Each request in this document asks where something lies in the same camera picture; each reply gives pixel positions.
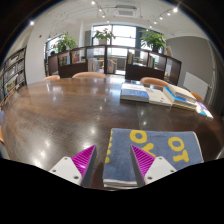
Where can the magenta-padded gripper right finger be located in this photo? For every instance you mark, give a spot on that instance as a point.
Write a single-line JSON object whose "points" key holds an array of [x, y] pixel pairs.
{"points": [[160, 168]]}

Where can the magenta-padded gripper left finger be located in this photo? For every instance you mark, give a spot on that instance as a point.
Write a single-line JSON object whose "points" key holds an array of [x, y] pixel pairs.
{"points": [[66, 168]]}

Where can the grey towel with yellow letters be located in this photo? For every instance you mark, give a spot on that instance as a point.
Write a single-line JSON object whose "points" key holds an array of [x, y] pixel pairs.
{"points": [[120, 156]]}

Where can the large bright blue book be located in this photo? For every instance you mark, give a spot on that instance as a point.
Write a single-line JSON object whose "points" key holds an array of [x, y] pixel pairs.
{"points": [[178, 102]]}

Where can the white and blue magazine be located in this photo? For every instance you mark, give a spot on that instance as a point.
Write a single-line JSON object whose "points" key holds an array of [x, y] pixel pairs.
{"points": [[206, 114]]}

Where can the white book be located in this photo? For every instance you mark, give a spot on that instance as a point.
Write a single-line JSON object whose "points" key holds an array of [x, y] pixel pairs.
{"points": [[159, 97]]}

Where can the tan leather chair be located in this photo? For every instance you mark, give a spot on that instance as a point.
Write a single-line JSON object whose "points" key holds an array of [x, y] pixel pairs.
{"points": [[89, 75], [1, 133], [154, 81], [197, 96], [51, 77]]}

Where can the dark blue book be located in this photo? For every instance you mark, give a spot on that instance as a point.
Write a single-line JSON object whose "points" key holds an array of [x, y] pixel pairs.
{"points": [[134, 93]]}

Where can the beige book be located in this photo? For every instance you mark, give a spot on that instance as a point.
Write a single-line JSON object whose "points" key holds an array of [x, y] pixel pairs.
{"points": [[181, 91]]}

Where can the dark curved shelf unit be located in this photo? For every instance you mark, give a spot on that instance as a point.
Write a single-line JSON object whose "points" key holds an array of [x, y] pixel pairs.
{"points": [[71, 70]]}

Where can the bushy green potted plant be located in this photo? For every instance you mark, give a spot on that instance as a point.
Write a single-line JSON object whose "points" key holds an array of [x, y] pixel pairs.
{"points": [[65, 42]]}

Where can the large green potted plant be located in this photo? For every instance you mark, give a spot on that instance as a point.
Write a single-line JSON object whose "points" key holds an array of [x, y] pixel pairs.
{"points": [[153, 40]]}

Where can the small green potted plant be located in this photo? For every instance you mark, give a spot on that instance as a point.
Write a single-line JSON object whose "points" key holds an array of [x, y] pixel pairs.
{"points": [[104, 34]]}

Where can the ceiling spotlights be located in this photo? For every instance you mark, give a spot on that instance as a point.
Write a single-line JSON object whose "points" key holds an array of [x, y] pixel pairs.
{"points": [[175, 9]]}

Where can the white ceiling air conditioner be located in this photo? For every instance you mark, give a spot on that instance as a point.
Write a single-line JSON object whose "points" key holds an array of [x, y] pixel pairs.
{"points": [[125, 11]]}

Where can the white wall radiator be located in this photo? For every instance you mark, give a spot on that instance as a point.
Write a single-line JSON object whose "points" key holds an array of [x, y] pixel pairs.
{"points": [[196, 84]]}

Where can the tall wall bookshelf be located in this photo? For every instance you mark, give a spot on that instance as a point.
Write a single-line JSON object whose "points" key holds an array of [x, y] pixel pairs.
{"points": [[13, 73]]}

